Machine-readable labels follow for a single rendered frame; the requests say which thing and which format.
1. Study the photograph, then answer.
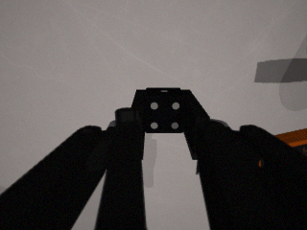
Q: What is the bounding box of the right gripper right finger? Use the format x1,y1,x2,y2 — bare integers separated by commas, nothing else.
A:
181,90,307,230

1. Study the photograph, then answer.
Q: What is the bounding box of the orange multimeter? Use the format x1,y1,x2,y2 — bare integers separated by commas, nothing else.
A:
259,128,307,168

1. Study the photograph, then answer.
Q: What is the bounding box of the black die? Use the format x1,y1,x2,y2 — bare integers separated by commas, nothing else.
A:
144,87,185,133

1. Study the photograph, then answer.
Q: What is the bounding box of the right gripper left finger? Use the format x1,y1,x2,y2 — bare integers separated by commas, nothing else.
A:
0,90,148,230

